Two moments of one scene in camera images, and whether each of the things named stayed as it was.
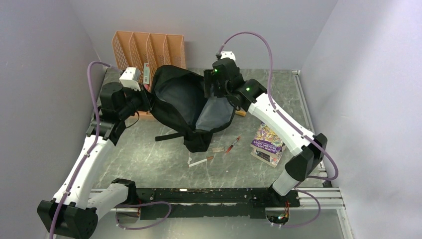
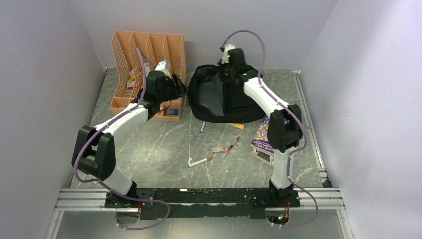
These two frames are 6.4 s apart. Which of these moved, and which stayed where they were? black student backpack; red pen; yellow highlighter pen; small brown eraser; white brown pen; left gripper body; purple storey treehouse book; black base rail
Moved: left gripper body; black student backpack; yellow highlighter pen
Stayed: purple storey treehouse book; small brown eraser; black base rail; white brown pen; red pen
